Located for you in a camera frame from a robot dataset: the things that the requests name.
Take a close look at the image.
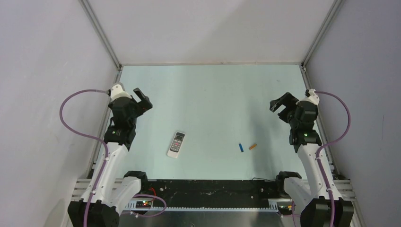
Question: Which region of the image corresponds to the white remote control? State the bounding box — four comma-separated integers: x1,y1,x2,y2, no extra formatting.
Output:
167,131,185,158

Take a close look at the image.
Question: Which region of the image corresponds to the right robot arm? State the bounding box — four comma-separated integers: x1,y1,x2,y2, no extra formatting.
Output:
270,89,355,227

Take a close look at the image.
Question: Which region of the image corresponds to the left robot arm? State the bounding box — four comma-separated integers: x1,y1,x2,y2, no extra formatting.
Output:
68,84,153,227

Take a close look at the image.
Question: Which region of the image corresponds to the left controller board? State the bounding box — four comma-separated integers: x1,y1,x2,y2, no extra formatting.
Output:
135,201,152,209

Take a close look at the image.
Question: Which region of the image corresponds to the controller board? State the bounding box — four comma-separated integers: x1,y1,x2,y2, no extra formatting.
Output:
278,205,293,213
135,201,152,209

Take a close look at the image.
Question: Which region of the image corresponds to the right controller board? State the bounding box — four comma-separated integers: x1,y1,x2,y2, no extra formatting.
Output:
278,205,293,213

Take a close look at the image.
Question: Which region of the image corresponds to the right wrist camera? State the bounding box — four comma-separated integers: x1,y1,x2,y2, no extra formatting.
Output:
303,89,320,106

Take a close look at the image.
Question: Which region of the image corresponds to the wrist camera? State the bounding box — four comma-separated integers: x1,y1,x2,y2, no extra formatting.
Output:
109,82,132,102
303,89,320,106

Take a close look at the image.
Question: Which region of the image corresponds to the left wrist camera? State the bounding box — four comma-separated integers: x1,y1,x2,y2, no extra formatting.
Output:
109,82,132,102

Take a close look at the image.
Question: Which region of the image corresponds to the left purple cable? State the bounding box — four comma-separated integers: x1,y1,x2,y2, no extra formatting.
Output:
59,89,110,227

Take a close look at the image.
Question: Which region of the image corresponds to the purple cable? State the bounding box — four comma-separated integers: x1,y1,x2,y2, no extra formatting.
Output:
59,89,110,227
314,91,351,227

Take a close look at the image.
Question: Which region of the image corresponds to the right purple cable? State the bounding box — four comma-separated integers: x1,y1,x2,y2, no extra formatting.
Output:
314,91,351,227

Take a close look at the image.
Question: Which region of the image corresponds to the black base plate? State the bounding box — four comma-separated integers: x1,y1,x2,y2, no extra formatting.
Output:
141,179,289,209

